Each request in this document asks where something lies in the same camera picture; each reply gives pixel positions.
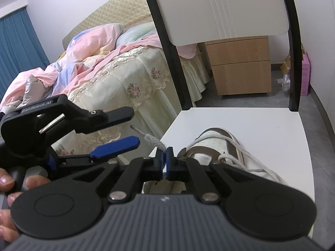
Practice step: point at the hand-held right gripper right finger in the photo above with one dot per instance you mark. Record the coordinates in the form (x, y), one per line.
(169, 166)

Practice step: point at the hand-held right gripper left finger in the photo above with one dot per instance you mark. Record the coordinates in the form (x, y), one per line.
(162, 166)

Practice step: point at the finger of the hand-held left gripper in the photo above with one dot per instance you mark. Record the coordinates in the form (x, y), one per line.
(117, 146)
(112, 116)

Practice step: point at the white shoelace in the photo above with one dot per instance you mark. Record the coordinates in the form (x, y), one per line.
(155, 141)

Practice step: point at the white and brown sneaker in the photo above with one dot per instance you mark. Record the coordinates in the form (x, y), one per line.
(219, 143)

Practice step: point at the person's left hand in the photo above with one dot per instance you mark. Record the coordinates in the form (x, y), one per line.
(5, 224)

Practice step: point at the cream quilted bed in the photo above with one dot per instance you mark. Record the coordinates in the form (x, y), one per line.
(123, 83)

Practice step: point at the silver padded jacket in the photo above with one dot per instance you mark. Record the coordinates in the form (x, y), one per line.
(35, 89)

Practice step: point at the pink pastel duvet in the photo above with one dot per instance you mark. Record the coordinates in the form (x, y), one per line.
(86, 44)

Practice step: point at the pastel pillow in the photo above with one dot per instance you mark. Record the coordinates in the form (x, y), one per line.
(136, 32)

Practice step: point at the blue curtain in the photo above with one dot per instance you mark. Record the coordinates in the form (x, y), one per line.
(18, 47)

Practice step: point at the wooden nightstand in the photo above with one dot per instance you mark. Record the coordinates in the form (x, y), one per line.
(240, 65)

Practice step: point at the crumpled clear plastic bag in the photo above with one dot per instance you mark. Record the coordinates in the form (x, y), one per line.
(284, 82)

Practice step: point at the brown cardboard box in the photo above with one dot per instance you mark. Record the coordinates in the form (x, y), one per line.
(286, 65)

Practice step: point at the pink box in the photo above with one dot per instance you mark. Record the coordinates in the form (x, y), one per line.
(305, 75)

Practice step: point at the white chair with black frame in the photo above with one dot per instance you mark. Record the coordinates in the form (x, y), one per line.
(222, 10)

